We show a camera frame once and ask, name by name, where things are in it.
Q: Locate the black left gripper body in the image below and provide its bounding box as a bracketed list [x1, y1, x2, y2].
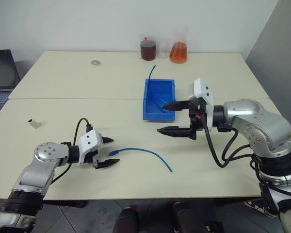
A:
[83, 134, 106, 169]

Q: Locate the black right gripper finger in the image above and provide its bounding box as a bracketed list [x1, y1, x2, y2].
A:
[157, 126, 193, 139]
[161, 100, 191, 113]

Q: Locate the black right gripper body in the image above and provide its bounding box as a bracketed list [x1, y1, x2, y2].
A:
[188, 96, 208, 141]

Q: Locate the blue plastic bin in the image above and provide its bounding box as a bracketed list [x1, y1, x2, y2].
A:
[142, 78, 178, 122]

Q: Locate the flask with orange liquid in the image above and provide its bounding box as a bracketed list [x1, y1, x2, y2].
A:
[169, 26, 189, 65]

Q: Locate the empty clear beaker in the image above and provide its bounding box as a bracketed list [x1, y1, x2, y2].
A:
[156, 37, 171, 59]

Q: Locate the dark rounded shape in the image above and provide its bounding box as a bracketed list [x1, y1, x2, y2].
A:
[112, 207, 140, 233]
[172, 201, 206, 233]

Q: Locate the beaker with dark red liquid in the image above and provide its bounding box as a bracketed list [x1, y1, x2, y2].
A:
[138, 36, 158, 61]

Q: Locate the black and white shoe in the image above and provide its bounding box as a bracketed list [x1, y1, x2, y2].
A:
[243, 200, 278, 218]

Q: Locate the dark grey laptop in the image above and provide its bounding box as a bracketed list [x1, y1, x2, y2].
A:
[0, 49, 21, 117]

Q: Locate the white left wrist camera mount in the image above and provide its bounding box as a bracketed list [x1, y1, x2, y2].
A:
[77, 129, 103, 166]

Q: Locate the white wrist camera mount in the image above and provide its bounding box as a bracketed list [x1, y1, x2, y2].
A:
[77, 129, 103, 166]
[187, 78, 214, 128]

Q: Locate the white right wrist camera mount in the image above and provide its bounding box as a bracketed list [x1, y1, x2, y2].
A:
[187, 78, 214, 128]

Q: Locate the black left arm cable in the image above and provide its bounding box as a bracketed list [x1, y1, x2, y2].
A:
[50, 117, 94, 184]

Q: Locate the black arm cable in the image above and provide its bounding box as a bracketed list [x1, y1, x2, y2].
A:
[200, 114, 253, 169]
[50, 117, 94, 184]

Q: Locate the blue network cable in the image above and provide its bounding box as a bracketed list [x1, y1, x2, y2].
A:
[107, 147, 174, 174]
[147, 64, 169, 115]

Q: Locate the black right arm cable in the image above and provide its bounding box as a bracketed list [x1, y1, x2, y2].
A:
[200, 114, 253, 169]

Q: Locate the white cable coupler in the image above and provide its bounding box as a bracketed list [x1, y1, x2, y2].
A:
[27, 118, 42, 129]

